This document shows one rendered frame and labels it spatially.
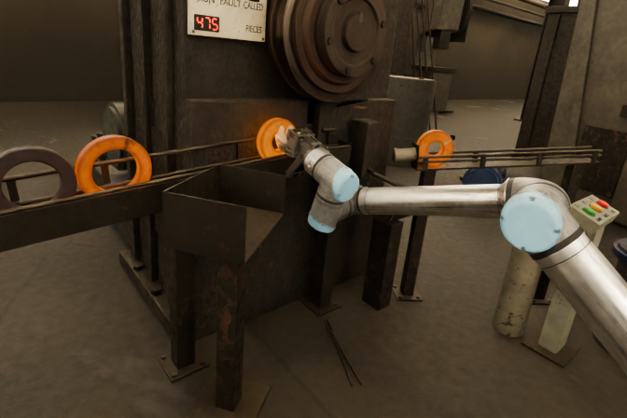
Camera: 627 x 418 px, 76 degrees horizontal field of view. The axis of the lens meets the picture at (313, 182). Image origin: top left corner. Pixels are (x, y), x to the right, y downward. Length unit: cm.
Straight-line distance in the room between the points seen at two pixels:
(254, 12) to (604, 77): 297
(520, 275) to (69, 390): 162
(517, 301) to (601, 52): 246
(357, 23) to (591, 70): 275
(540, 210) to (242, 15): 100
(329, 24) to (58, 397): 138
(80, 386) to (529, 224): 135
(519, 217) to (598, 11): 313
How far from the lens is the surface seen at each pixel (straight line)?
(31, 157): 113
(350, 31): 137
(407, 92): 412
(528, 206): 93
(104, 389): 154
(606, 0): 395
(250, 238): 101
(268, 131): 135
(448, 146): 178
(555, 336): 192
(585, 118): 388
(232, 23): 137
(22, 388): 163
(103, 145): 115
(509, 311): 190
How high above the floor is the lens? 104
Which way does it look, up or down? 18 degrees down
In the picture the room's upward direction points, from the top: 5 degrees clockwise
